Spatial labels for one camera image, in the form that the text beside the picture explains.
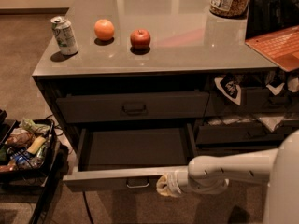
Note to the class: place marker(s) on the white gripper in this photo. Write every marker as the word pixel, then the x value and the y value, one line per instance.
pixel 176 181

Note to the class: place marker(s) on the grey drawer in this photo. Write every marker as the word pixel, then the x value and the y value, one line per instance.
pixel 133 106
pixel 243 132
pixel 252 100
pixel 220 151
pixel 132 159

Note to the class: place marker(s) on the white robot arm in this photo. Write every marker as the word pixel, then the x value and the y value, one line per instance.
pixel 277 168

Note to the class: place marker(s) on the grey drawer cabinet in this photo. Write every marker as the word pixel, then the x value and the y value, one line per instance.
pixel 189 48

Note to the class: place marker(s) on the white crumpled bag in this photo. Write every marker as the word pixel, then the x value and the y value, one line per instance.
pixel 270 121

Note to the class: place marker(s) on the black bin of snacks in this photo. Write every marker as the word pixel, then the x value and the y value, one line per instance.
pixel 27 149

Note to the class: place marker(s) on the red apple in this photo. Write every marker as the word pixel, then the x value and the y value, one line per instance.
pixel 140 39

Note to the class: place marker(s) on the orange fruit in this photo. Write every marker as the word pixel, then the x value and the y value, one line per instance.
pixel 104 29

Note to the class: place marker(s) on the white green soda can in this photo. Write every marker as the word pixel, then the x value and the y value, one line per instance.
pixel 63 33

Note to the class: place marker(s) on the glass jar of nuts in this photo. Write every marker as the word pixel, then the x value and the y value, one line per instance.
pixel 228 8

